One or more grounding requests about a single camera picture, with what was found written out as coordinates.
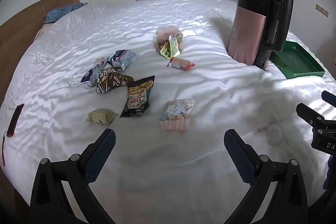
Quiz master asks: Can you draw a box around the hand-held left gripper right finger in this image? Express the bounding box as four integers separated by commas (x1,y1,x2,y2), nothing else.
224,129,309,224

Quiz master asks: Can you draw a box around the brown wheat print snack packet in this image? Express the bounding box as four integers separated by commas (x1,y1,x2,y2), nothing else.
96,68,134,95

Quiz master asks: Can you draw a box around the pink cartoon snack packet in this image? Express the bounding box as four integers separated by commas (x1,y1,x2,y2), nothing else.
159,98,195,132

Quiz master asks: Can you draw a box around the small olive snack packet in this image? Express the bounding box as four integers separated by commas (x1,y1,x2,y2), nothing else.
85,108,118,125

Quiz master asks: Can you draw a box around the small red snack packet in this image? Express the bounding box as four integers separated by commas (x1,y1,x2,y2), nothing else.
166,57,196,72

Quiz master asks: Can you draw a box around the red lanyard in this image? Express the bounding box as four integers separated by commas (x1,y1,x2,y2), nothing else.
1,132,9,166

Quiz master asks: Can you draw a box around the wooden headboard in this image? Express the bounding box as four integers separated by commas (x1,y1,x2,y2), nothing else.
0,0,80,100

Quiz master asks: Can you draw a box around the red phone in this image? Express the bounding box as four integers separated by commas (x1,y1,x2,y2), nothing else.
6,103,25,138

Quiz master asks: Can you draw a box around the blue and white snack packet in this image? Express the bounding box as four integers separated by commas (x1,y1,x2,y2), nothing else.
109,49,140,70

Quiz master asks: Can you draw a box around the person's right hand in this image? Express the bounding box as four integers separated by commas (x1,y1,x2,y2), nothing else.
323,154,336,190

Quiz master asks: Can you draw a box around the green tray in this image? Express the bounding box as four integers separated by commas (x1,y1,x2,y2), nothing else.
269,40,326,80

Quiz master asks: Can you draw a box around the pink and black electric kettle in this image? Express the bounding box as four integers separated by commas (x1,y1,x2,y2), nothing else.
227,0,294,71

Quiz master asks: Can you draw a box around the white snack packet blue print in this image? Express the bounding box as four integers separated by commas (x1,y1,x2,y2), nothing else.
80,56,110,88

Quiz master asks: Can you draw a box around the black snack packet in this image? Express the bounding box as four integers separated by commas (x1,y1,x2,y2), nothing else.
120,75,155,118

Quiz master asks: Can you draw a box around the blue towel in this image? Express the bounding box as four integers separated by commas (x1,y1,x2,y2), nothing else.
43,3,89,24

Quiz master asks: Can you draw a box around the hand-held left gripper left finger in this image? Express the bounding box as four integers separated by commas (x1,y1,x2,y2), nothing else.
30,128,116,224

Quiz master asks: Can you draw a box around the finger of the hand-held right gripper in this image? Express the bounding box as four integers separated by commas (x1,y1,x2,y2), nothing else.
296,102,336,132
321,90,336,109

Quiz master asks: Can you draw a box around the wall switch panel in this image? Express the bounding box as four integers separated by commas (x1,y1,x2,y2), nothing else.
315,4,329,17

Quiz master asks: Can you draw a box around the clear snack bag yellow label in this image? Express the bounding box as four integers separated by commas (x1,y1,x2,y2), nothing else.
156,26,184,60

